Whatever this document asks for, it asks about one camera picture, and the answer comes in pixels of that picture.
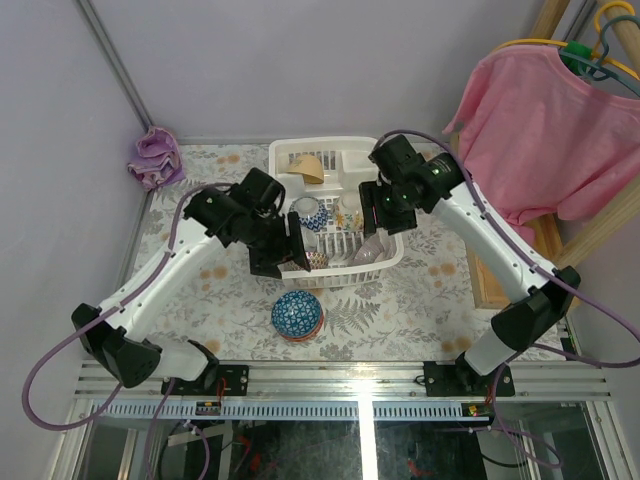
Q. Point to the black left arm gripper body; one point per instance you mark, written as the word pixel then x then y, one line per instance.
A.
pixel 279 245

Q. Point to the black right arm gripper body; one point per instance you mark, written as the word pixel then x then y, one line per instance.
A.
pixel 396 214

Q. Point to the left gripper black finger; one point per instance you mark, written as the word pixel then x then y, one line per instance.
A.
pixel 296 242
pixel 264 264

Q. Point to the tan patterned ceramic bowl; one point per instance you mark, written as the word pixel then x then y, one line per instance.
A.
pixel 317 260

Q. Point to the yellow flower ceramic bowl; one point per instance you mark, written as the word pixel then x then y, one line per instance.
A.
pixel 347 212

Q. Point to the purple glass bowl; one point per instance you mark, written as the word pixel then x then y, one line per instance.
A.
pixel 369 252

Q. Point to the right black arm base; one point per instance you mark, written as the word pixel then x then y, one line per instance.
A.
pixel 452 379

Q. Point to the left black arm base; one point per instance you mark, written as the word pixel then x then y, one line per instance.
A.
pixel 225 377

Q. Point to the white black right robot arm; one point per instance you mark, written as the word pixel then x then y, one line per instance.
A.
pixel 539 294

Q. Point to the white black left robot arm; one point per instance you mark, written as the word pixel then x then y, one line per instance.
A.
pixel 206 221

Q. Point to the white plastic dish rack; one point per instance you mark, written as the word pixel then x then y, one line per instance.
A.
pixel 345 270

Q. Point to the blue triangle patterned bowl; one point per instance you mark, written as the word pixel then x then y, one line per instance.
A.
pixel 296 314

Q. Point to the red rimmed bottom bowl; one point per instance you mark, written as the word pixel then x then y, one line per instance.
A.
pixel 313 333

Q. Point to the crumpled purple cloth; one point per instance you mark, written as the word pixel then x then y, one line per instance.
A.
pixel 158 161

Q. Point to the floral table mat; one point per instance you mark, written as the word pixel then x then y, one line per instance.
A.
pixel 419 305

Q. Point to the pink t-shirt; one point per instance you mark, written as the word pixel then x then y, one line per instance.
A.
pixel 545 130

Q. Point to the green clothes hanger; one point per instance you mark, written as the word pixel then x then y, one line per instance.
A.
pixel 595 65

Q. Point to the yellow clothes hanger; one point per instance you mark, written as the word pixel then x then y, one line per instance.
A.
pixel 626 33

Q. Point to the aluminium rail frame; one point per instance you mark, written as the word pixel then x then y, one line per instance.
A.
pixel 274 384

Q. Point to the wooden clothes rack frame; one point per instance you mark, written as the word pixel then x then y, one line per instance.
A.
pixel 575 200

